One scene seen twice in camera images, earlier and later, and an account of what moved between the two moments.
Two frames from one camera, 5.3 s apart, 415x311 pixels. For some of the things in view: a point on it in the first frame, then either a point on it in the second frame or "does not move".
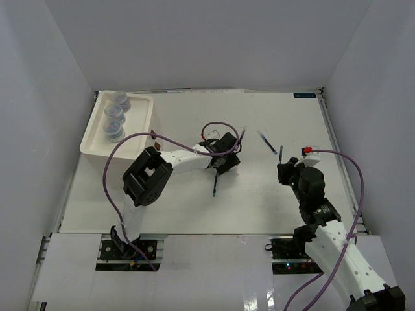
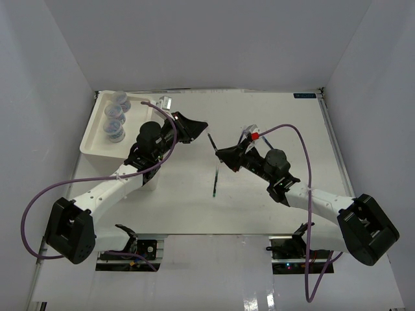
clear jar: [120, 97] does not move
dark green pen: [214, 192] does not move
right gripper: [285, 170] to [235, 157]
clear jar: [113, 128] does not move
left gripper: [233, 161] to [189, 129]
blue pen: [267, 142] does not move
